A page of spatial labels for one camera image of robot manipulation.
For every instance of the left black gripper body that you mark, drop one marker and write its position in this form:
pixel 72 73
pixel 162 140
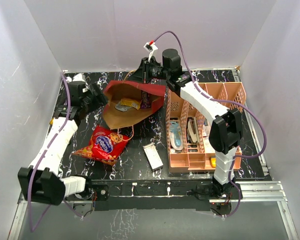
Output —
pixel 89 102

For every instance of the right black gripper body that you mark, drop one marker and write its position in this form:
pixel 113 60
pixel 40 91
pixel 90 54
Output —
pixel 155 71

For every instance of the red brown paper bag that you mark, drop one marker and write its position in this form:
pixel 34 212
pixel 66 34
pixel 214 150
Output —
pixel 118 89

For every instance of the red cookie snack bag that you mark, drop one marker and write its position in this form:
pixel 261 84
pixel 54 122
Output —
pixel 104 146

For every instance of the dark silver snack wrapper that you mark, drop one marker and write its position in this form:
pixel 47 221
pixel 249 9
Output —
pixel 124 108

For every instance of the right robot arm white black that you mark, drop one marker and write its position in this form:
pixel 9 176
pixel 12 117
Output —
pixel 225 124

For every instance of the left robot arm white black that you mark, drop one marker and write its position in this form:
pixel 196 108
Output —
pixel 39 181

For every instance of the beige stapler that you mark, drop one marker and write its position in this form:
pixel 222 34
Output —
pixel 192 130

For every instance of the white rectangular box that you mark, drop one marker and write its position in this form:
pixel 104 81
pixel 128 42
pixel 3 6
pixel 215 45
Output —
pixel 153 157

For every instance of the pink plastic desk organizer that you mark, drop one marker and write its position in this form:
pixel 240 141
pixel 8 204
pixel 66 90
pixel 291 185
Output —
pixel 193 158

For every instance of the white packet in organizer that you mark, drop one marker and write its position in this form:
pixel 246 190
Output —
pixel 205 133

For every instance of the yellow tape measure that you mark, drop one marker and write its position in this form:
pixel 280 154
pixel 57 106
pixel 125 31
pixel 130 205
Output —
pixel 213 161

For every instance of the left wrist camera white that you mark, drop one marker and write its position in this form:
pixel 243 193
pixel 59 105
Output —
pixel 80 77

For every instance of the aluminium rail frame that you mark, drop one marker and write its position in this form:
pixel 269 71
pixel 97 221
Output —
pixel 131 184

